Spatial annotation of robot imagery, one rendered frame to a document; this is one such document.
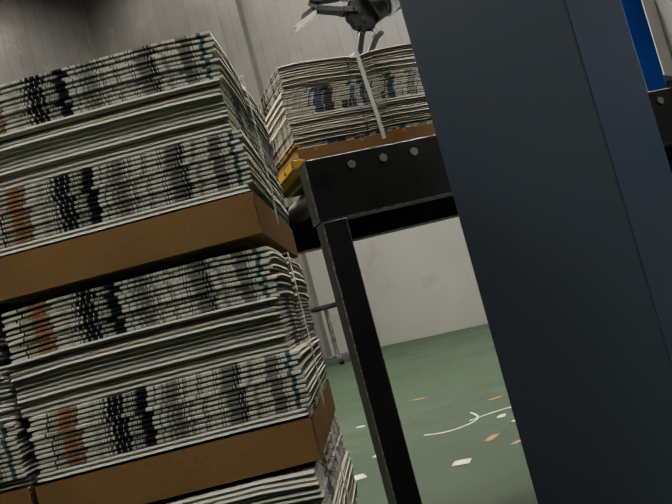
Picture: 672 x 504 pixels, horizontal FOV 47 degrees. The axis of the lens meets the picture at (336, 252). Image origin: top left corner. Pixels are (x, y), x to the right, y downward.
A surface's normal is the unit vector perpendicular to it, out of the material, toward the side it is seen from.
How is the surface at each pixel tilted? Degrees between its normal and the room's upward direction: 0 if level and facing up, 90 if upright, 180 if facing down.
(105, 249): 90
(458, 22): 90
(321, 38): 90
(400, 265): 90
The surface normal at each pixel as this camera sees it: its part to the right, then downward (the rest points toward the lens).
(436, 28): -0.63, 0.11
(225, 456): -0.04, -0.04
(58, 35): 0.73, -0.25
